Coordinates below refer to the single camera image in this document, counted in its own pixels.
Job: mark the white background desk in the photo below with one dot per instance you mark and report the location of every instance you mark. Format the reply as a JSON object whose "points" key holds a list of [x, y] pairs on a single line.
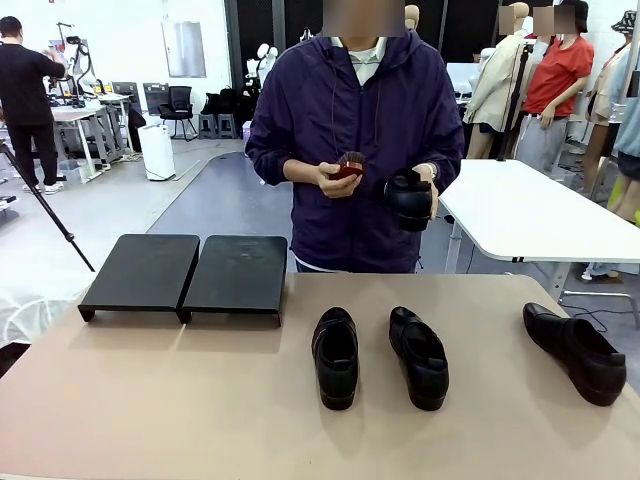
{"points": [[75, 115]]}

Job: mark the black tripod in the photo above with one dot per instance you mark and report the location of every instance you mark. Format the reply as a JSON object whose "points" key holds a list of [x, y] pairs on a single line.
{"points": [[69, 236]]}

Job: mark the red wooden shoe brush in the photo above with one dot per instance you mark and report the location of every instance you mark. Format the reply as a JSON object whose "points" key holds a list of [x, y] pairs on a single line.
{"points": [[352, 167]]}

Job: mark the white side table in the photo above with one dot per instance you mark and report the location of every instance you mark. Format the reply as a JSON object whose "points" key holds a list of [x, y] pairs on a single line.
{"points": [[525, 210]]}

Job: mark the mannequin with bucket hat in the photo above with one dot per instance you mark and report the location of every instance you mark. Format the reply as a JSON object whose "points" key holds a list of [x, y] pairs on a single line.
{"points": [[617, 100]]}

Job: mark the clear plastic storage box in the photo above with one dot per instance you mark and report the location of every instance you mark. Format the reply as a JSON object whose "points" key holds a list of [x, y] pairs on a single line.
{"points": [[70, 171]]}

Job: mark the black shoe stand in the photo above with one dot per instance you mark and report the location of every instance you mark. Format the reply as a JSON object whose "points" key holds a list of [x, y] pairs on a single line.
{"points": [[140, 270], [235, 275]]}

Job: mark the white air purifier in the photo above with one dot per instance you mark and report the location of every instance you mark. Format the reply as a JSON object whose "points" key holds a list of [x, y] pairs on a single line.
{"points": [[157, 155]]}

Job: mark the person's right hand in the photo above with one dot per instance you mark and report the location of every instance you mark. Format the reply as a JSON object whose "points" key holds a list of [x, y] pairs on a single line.
{"points": [[331, 184]]}

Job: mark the grey stool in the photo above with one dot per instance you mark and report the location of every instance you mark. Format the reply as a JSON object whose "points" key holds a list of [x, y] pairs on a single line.
{"points": [[226, 125], [207, 125]]}

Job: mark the silver wristwatch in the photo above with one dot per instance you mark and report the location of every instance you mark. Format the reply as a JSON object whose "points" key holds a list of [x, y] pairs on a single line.
{"points": [[433, 172]]}

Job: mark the small white robot arm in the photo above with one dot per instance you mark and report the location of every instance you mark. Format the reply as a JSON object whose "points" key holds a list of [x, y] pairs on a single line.
{"points": [[262, 55]]}

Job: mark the white plastic cover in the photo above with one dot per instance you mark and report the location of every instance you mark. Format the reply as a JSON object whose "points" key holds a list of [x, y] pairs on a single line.
{"points": [[30, 310]]}

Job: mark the black leather dress shoe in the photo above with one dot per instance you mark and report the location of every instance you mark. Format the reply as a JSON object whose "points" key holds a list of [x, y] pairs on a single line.
{"points": [[585, 360], [335, 365], [410, 205], [420, 370]]}

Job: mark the person's left hand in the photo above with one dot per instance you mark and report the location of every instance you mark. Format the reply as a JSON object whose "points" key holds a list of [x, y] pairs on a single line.
{"points": [[434, 197]]}

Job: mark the black office chair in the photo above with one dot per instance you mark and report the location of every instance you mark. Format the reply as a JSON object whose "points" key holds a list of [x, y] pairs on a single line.
{"points": [[180, 100]]}

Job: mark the mannequin in beige jacket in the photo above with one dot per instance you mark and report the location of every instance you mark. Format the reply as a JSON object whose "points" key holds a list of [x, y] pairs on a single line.
{"points": [[500, 85]]}

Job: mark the grey wall panel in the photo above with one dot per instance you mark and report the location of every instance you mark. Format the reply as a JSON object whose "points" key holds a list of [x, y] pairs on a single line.
{"points": [[184, 49]]}

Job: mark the black backpack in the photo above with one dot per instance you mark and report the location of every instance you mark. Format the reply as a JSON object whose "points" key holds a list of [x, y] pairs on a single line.
{"points": [[222, 102]]}

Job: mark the person in purple jacket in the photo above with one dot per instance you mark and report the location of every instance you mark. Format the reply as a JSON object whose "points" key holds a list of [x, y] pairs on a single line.
{"points": [[350, 100]]}

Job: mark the black light stand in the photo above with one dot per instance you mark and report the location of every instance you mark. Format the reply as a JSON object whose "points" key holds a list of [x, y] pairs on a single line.
{"points": [[517, 90]]}

